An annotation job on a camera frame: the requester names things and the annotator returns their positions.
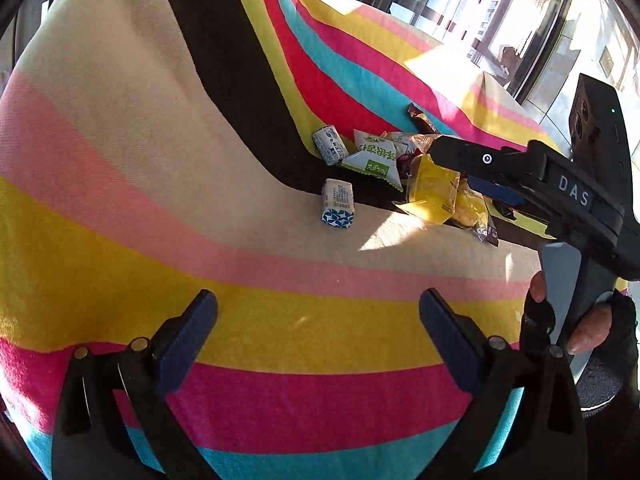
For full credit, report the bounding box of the yellow clear cake packet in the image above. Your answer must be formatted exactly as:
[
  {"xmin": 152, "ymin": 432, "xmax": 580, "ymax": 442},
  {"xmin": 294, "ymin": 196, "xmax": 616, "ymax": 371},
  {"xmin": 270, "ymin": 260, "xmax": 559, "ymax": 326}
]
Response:
[{"xmin": 447, "ymin": 180, "xmax": 500, "ymax": 248}]

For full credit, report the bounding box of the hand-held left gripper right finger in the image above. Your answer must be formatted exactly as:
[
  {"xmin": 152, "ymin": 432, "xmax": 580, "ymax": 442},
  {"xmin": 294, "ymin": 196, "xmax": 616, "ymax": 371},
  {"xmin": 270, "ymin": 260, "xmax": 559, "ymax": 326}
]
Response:
[{"xmin": 419, "ymin": 287, "xmax": 588, "ymax": 480}]

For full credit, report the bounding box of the white green snack packet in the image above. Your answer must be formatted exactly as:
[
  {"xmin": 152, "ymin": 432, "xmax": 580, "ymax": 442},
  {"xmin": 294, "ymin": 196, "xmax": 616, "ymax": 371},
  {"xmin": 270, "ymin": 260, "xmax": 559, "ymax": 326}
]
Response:
[{"xmin": 341, "ymin": 129, "xmax": 408, "ymax": 192}]

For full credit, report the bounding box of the person's right hand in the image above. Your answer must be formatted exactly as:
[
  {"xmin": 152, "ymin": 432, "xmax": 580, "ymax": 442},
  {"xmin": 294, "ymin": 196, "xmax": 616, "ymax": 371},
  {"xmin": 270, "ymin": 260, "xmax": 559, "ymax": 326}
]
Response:
[{"xmin": 520, "ymin": 270, "xmax": 640, "ymax": 359}]

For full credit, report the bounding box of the brown snack bar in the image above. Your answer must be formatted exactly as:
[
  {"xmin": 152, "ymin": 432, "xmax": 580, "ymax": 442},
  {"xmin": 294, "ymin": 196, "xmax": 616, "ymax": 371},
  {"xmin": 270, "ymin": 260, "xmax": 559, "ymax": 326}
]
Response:
[{"xmin": 406, "ymin": 103, "xmax": 443, "ymax": 135}]

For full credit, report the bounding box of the dark framed glass door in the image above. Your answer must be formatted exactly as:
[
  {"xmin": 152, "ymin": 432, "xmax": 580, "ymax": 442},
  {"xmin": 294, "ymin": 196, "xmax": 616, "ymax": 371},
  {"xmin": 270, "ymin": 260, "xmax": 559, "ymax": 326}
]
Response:
[{"xmin": 345, "ymin": 0, "xmax": 640, "ymax": 156}]

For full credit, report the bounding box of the white blue milk candy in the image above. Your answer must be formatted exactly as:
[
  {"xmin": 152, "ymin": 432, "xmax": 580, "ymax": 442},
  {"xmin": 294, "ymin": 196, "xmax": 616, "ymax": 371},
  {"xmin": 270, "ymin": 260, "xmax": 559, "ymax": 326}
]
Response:
[
  {"xmin": 320, "ymin": 178, "xmax": 357, "ymax": 228},
  {"xmin": 312, "ymin": 124, "xmax": 349, "ymax": 166}
]

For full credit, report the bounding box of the white red snack packet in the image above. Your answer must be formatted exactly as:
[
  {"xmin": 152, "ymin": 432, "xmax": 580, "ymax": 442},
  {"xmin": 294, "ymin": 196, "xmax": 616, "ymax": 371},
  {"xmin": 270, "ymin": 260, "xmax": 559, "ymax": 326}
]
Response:
[{"xmin": 381, "ymin": 131, "xmax": 418, "ymax": 155}]

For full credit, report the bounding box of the orange clear snack packet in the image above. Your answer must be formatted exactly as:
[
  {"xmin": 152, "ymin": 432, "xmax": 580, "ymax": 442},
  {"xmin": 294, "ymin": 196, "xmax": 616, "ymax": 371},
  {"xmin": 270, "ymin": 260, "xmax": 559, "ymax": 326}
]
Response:
[{"xmin": 411, "ymin": 132, "xmax": 443, "ymax": 157}]

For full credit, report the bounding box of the colourful striped tablecloth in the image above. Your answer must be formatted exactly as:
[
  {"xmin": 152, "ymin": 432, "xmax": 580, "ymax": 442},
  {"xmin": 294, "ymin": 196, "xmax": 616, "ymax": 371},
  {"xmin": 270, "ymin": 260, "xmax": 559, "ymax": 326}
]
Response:
[{"xmin": 0, "ymin": 0, "xmax": 628, "ymax": 480}]

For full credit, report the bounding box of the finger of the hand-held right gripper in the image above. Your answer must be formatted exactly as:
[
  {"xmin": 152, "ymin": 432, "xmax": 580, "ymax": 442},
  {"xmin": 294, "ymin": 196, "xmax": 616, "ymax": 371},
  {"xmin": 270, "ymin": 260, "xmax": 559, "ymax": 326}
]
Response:
[
  {"xmin": 467, "ymin": 176, "xmax": 527, "ymax": 219},
  {"xmin": 432, "ymin": 135, "xmax": 543, "ymax": 187}
]

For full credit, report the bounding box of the yellow snack packet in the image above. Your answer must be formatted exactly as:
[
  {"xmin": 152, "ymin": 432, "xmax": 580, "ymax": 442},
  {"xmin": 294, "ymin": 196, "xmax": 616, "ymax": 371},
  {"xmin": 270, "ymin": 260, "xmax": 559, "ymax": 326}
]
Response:
[{"xmin": 392, "ymin": 154, "xmax": 461, "ymax": 225}]

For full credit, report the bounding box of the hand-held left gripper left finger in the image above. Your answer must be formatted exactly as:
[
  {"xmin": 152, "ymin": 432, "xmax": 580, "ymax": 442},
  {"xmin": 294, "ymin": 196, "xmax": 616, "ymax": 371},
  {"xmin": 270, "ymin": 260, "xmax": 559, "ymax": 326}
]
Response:
[{"xmin": 50, "ymin": 289, "xmax": 221, "ymax": 480}]

